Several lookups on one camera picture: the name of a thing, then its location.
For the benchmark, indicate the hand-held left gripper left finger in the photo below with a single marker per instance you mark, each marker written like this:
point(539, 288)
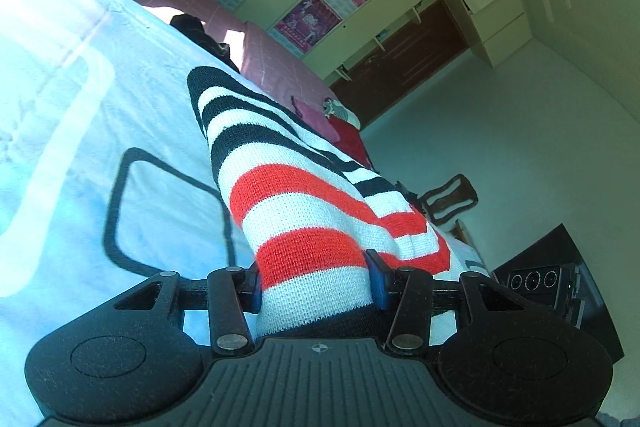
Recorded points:
point(254, 293)

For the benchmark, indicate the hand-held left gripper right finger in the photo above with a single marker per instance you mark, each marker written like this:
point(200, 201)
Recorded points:
point(379, 284)

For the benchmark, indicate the white black red striped sweater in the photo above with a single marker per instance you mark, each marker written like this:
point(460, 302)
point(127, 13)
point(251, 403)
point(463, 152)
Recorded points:
point(300, 207)

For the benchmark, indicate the dark wooden chair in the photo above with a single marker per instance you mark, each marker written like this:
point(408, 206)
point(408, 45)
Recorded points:
point(450, 197)

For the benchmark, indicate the red folded cloth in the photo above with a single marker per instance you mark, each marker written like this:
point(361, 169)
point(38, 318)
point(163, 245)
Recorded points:
point(352, 142)

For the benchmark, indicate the pink folded cloth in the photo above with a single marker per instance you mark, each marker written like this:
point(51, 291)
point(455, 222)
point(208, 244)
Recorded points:
point(315, 119)

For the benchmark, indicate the black white striped cloth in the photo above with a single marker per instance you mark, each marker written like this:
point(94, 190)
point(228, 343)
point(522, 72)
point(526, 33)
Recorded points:
point(342, 111)

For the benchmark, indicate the dark wooden door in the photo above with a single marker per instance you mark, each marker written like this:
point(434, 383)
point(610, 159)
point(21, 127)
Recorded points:
point(415, 57)

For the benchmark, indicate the white blue printed bed sheet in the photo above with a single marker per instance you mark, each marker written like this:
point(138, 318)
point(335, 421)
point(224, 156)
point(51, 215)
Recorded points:
point(75, 132)

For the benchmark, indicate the black garment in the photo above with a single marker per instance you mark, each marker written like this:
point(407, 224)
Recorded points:
point(200, 37)

